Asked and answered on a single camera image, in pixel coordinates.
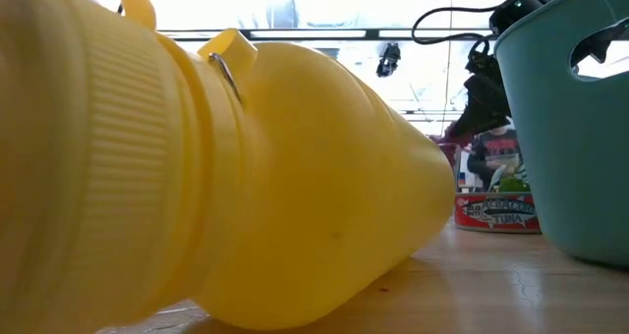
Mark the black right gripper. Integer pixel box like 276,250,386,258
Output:
447,37,513,139

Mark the yellow plastic bottle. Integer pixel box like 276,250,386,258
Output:
0,0,457,333

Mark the person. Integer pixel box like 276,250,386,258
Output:
466,125,523,192

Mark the clear plastic bin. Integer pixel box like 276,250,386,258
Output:
435,140,467,194

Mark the green artificial plant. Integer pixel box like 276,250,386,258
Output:
490,164,532,194

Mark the teal plastic basket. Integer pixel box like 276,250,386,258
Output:
493,0,629,269

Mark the tin can red tuna label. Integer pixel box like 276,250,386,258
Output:
454,191,542,235

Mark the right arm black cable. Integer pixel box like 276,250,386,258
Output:
411,4,497,45

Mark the black hanging camera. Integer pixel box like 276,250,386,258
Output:
375,42,402,79

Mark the black aluminium rig frame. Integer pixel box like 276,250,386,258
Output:
156,28,497,41

